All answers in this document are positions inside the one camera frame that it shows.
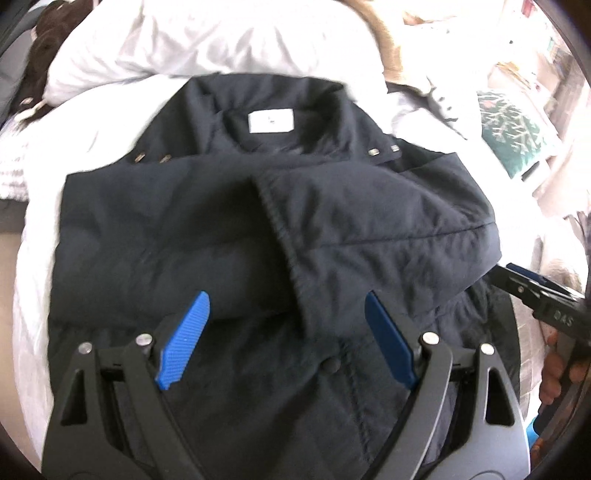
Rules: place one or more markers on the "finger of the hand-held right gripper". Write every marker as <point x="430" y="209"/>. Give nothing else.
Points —
<point x="512" y="286"/>
<point x="535" y="277"/>

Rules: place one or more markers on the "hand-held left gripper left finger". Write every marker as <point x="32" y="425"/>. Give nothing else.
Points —
<point x="182" y="341"/>

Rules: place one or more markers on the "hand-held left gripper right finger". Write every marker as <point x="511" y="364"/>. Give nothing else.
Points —
<point x="388" y="337"/>

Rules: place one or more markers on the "dark navy padded jacket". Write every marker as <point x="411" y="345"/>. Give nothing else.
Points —
<point x="184" y="221"/>

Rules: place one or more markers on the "person's right hand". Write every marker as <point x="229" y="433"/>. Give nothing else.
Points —
<point x="549" y="374"/>

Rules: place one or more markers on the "teal coral-print pillow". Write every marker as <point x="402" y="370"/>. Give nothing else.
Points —
<point x="512" y="129"/>

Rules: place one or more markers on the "white checked bed sheet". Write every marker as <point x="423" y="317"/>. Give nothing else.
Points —
<point x="32" y="277"/>

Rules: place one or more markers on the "white knit blanket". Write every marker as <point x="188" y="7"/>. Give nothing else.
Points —
<point x="23" y="170"/>

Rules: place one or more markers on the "tan fleece blanket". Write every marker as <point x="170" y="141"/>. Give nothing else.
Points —
<point x="388" y="50"/>

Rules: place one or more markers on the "brown fleece garment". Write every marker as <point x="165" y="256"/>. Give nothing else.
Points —
<point x="46" y="37"/>

